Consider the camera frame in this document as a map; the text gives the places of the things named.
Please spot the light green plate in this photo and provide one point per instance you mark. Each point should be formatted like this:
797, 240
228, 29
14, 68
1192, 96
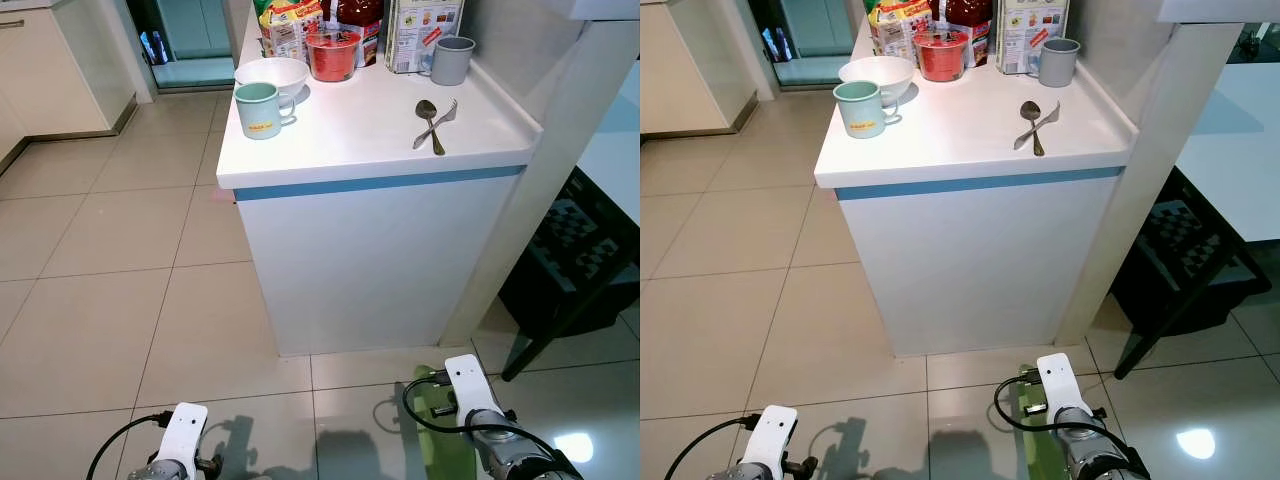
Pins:
1040, 450
445, 450

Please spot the black table leg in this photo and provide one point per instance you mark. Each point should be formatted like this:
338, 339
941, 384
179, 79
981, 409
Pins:
1150, 345
540, 345

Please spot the white counter cabinet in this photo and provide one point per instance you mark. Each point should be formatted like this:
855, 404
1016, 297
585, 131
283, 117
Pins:
370, 250
960, 250

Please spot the black box with checkerboard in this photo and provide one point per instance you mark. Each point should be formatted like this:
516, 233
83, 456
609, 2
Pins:
1180, 260
570, 260

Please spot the metal fork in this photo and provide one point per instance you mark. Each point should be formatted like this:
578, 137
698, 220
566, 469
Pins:
1050, 114
448, 113

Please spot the metal spoon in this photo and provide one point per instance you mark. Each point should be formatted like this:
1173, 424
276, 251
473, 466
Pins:
1029, 109
425, 108

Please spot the white dining table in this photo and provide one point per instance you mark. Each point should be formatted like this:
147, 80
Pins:
1235, 150
615, 150

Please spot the white column with ledge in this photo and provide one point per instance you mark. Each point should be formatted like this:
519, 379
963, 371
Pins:
560, 100
1160, 100

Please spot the pale green mug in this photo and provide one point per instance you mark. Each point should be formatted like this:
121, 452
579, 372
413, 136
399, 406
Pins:
260, 112
860, 112

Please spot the grey cup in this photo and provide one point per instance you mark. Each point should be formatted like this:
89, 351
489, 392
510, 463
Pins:
452, 62
1059, 64

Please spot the red plastic container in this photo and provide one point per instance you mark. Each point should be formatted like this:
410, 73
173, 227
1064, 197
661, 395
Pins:
333, 58
940, 58

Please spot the white bowl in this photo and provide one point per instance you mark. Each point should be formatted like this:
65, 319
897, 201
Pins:
275, 72
880, 72

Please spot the white cracker pack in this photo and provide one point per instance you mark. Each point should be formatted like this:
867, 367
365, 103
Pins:
415, 35
1020, 35

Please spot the dark red snack pack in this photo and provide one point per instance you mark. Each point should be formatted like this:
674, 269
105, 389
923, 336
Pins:
360, 12
968, 12

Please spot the yellow green snack pack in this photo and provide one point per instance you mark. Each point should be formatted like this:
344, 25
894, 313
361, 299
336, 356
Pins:
285, 25
895, 25

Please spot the beige floor cabinet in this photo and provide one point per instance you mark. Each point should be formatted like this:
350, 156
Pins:
695, 65
60, 70

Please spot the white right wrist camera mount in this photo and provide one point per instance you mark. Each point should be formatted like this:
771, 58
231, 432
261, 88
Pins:
1060, 383
467, 385

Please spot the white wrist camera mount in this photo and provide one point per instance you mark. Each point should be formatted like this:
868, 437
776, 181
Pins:
183, 435
1060, 383
467, 385
777, 435

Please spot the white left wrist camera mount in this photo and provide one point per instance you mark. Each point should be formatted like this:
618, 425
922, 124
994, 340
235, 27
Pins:
183, 435
777, 435

